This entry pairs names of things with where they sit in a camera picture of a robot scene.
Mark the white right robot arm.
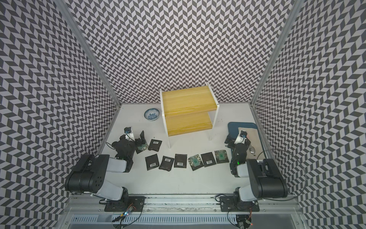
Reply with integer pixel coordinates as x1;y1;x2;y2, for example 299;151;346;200
225;132;288;203

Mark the black tea bag with barcode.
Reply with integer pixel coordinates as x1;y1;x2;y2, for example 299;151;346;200
174;154;187;169

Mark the red tea bag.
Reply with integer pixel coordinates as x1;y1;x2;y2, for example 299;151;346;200
148;139;162;152

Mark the pink handled metal spoon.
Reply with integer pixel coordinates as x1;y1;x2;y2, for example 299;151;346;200
248;145;256;155

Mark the blue white patterned bowl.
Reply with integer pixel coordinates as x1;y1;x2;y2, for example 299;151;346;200
144;108;160;121

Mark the white wooden two-tier shelf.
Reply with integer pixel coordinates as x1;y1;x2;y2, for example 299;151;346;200
159;83;220;149

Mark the green jasmine tea bag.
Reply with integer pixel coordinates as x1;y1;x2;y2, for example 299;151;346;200
188;155;204;171

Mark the teal rectangular tray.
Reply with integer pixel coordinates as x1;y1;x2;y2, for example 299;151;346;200
228;122;266;155

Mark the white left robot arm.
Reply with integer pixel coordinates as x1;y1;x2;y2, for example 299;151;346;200
64;127;146;203

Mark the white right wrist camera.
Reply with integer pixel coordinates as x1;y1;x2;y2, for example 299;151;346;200
234;130;247;145

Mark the metal base rail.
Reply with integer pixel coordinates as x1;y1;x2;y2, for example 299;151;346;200
61;194;307;229

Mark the beige folded cloth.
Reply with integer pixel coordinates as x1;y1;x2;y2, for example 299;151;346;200
238;127;266;160

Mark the floral tea bag top shelf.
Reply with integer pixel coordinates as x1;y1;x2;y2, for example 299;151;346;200
214;150;229;164

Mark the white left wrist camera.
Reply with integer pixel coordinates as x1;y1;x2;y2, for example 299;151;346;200
124;127;135;141

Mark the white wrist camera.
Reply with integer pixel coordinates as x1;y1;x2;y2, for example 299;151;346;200
124;127;135;141
234;130;247;145

